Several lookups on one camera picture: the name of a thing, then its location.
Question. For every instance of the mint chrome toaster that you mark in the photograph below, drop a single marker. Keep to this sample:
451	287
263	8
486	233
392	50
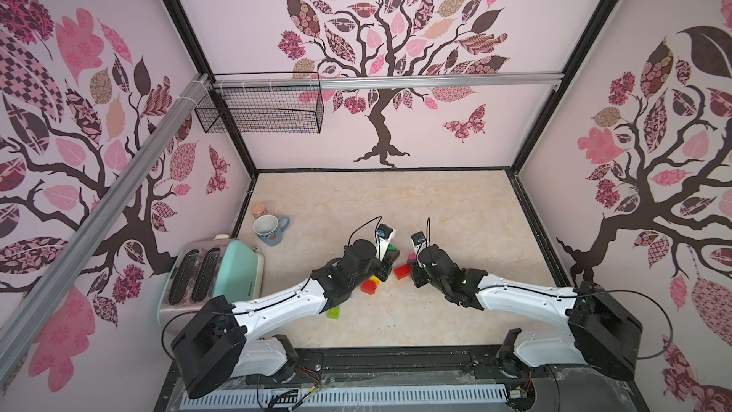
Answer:
206	269

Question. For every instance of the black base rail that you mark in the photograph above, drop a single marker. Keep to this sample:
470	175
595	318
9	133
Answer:
514	358

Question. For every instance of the aluminium frame rail back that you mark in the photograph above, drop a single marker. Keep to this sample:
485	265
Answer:
394	80

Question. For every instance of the blue floral mug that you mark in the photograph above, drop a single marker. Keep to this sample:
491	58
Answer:
270	229

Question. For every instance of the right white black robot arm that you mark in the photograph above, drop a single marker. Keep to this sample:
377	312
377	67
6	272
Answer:
590	327

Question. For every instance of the aluminium frame rail left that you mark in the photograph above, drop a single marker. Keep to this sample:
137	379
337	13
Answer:
20	331

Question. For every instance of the black wire basket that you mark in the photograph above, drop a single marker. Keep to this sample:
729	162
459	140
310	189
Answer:
263	103

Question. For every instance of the lime square brick front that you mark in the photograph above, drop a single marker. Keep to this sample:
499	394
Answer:
333	313

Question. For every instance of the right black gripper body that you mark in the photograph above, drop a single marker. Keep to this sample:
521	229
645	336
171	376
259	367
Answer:
417	269

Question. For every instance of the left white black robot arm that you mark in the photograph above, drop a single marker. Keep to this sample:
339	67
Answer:
227	340

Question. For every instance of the white slotted cable duct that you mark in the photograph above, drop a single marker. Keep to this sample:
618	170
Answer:
330	398

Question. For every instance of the red long brick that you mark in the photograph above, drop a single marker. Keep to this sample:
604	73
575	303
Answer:
402	272

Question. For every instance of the aluminium frame rail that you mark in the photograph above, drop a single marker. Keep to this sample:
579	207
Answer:
394	80
20	331

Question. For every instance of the small pink cup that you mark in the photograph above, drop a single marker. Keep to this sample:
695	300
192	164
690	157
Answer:
259	210

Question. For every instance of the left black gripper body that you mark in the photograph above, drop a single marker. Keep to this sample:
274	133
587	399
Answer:
380	270

